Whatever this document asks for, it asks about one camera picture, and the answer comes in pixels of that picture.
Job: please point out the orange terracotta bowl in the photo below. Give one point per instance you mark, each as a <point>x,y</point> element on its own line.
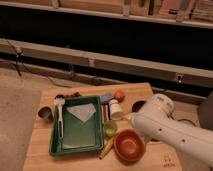
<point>128,146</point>

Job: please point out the dark maroon bowl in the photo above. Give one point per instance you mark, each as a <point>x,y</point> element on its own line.
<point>137,106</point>

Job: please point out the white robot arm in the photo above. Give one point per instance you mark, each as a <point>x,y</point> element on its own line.
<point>153,120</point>

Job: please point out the green plastic tray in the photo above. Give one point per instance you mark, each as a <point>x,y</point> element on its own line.
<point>79,137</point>

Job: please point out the blue grey sponge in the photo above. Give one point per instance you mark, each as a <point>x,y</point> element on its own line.
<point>105,98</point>

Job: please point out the orange tomato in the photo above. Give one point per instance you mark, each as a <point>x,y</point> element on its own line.
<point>119,95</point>

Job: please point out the red striped utensil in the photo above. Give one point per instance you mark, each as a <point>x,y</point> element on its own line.
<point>105,113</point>

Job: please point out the white bottle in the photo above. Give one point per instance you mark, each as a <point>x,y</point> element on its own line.
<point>116,112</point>

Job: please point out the dark brown small objects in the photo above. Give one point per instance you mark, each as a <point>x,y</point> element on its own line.
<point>67,96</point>

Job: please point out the white folded cloth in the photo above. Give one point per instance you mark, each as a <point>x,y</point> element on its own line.
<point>82,112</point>

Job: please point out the small green cup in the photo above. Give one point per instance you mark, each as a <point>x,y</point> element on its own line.
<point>110,128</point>

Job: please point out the wooden board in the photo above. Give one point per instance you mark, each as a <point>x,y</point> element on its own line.
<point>158,156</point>

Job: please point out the yellow stick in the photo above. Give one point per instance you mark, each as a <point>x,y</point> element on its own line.
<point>107,148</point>

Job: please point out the small metal cup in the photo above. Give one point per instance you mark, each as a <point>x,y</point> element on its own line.
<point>45,113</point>

